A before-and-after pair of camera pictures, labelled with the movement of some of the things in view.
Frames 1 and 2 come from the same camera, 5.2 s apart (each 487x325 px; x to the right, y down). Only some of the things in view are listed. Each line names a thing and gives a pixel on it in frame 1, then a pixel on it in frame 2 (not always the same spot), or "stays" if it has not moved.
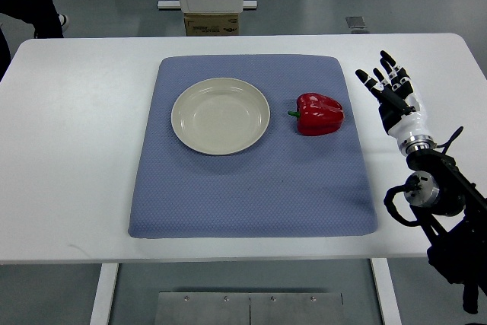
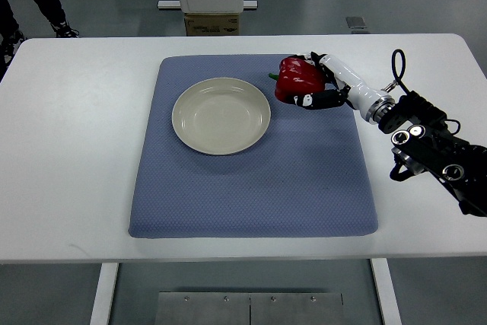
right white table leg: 387,292 stays
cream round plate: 220,116 stays
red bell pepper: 317,114 → 297,76
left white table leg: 100,316 stays
